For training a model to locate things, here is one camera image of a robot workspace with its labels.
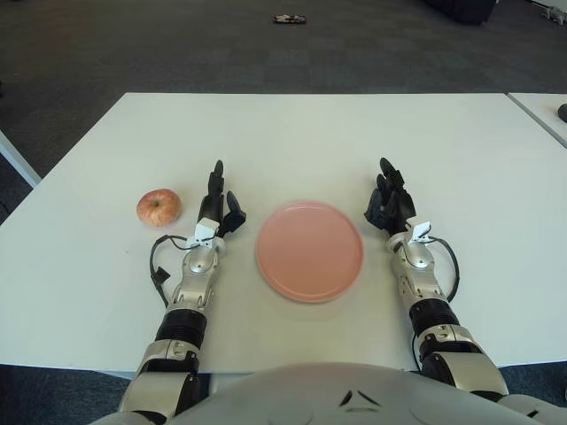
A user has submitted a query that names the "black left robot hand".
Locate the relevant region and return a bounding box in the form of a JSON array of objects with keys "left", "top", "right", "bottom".
[{"left": 185, "top": 158, "right": 248, "bottom": 250}]

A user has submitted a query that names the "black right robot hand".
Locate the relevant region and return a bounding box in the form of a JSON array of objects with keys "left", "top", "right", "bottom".
[{"left": 363, "top": 157, "right": 433, "bottom": 243}]

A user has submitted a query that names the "red apple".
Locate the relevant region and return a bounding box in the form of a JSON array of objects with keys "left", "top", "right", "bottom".
[{"left": 136, "top": 188, "right": 183, "bottom": 228}]

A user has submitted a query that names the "pink round plate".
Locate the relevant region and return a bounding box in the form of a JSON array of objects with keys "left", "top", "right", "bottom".
[{"left": 255, "top": 199, "right": 365, "bottom": 305}]

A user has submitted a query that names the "white neighbouring table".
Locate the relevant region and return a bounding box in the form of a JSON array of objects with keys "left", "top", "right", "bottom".
[{"left": 507, "top": 91, "right": 567, "bottom": 150}]

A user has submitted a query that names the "white side table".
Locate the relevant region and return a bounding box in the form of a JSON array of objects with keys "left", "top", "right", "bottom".
[{"left": 0, "top": 130, "right": 42, "bottom": 189}]

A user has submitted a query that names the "grey robot torso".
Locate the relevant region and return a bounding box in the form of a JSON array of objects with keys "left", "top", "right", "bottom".
[{"left": 176, "top": 361, "right": 524, "bottom": 425}]

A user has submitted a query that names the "large black floor object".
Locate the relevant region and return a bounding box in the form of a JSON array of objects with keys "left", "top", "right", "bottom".
[{"left": 420, "top": 0, "right": 496, "bottom": 27}]

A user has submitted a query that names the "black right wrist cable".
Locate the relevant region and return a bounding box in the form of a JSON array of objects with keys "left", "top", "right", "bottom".
[{"left": 427, "top": 236, "right": 460, "bottom": 305}]

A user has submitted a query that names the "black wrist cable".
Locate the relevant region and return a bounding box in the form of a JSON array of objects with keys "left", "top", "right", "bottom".
[
  {"left": 149, "top": 234, "right": 198, "bottom": 309},
  {"left": 427, "top": 236, "right": 460, "bottom": 305}
]

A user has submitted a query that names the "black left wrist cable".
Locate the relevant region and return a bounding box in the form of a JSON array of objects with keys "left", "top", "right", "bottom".
[{"left": 149, "top": 234, "right": 198, "bottom": 309}]

